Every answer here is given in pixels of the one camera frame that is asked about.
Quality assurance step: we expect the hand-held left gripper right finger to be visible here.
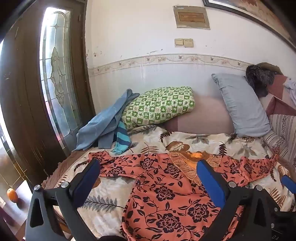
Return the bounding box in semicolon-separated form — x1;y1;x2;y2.
196;159;278;241

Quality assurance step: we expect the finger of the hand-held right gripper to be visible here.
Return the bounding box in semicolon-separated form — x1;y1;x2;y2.
280;175;296;194

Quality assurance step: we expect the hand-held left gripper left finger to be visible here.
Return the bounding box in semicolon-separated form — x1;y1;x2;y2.
25;159;101;241

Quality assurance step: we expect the orange floral garment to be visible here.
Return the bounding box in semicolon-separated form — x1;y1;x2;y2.
88;150;281;241

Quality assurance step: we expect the leaf print blanket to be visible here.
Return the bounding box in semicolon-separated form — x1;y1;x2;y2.
42;125;296;241

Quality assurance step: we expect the teal striped garment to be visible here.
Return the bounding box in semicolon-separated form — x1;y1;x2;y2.
111;119;133;154

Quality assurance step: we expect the striped cushion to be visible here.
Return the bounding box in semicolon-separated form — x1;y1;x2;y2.
261;113;296;167

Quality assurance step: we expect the blue cloth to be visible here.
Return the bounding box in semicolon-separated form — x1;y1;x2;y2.
75;89;140;152

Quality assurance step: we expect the pink cushion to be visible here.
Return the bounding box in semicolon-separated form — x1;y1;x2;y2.
163;94;236;135

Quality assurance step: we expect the orange fruit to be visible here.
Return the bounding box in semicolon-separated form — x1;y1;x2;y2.
7;188;18;203

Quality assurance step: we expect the grey blue pillow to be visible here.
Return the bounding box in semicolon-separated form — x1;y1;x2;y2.
211;73;271;138

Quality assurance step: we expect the wooden side table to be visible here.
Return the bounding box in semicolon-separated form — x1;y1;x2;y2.
0;179;33;232

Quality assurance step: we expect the maroon cloth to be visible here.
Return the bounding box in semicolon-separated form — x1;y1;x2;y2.
265;75;296;116

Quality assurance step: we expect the white crumpled cloth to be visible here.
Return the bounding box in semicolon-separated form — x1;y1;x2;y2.
283;76;296;106

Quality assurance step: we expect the green checked pillow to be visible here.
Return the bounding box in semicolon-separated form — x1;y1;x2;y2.
121;86;196;131

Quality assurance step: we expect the dark furry cloth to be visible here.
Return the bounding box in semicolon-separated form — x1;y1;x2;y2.
245;64;281;98

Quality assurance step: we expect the brown wooden door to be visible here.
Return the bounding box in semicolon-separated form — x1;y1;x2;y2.
0;0;95;186

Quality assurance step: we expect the leaded glass door panel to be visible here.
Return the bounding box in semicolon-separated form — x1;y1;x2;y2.
39;6;84;137

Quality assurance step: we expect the olive brown cloth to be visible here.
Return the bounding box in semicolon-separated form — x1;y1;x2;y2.
257;62;284;76

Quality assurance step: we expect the framed wall plaque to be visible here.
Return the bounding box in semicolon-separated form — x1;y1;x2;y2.
173;6;211;30

